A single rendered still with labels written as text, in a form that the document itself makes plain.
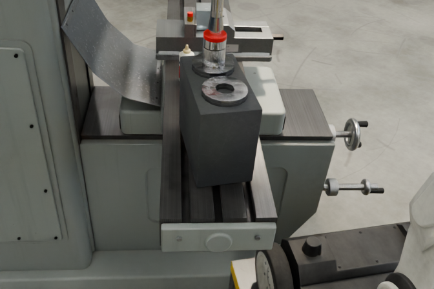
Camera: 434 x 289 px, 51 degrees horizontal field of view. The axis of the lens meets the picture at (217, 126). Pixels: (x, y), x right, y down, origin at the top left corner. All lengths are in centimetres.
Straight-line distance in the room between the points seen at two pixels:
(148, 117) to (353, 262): 70
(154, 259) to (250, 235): 87
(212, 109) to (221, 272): 97
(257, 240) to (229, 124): 23
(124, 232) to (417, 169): 163
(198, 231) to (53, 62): 60
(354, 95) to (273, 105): 177
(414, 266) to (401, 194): 139
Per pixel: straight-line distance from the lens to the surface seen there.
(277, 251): 129
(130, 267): 173
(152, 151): 142
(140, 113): 135
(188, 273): 171
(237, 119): 85
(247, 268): 149
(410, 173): 264
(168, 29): 139
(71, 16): 130
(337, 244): 136
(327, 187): 161
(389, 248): 140
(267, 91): 146
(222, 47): 93
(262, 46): 139
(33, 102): 129
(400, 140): 285
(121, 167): 147
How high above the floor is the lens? 160
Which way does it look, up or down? 37 degrees down
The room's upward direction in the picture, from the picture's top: 4 degrees clockwise
